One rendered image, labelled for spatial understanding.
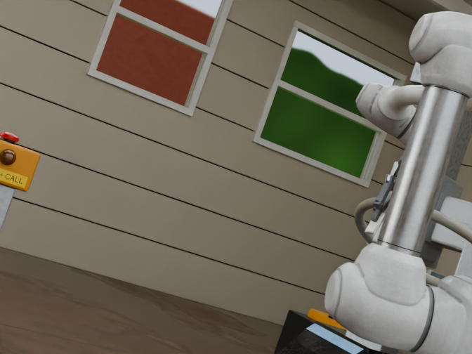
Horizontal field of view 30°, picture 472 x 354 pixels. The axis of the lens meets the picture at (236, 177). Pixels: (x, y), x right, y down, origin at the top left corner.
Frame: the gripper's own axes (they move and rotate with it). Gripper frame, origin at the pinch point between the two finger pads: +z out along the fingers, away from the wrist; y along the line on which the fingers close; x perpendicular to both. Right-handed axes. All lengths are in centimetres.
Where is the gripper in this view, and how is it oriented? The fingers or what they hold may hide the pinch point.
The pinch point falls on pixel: (378, 227)
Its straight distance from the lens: 243.5
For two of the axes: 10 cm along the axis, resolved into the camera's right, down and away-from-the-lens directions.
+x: -6.5, -1.0, 7.5
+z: -5.1, 7.9, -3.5
